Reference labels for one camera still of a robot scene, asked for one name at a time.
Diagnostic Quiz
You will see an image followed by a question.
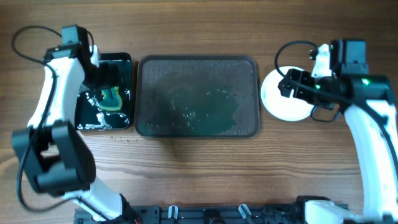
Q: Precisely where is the green yellow sponge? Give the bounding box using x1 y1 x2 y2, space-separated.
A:
98 86 123 111

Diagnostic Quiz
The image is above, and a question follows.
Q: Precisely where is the white plate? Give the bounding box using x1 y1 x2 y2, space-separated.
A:
260 69 314 121

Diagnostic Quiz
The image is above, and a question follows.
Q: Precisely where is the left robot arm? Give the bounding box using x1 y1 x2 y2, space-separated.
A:
12 42 140 223

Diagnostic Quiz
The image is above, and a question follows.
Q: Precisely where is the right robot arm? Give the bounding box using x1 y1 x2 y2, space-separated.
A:
277 68 397 223

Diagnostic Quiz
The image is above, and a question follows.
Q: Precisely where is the dark brown serving tray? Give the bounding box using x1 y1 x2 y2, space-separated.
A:
134 55 261 139

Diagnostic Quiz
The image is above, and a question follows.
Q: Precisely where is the black water basin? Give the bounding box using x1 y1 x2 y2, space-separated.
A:
75 53 133 131

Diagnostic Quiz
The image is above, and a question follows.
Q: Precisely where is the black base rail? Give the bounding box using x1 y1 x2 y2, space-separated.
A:
73 203 349 224

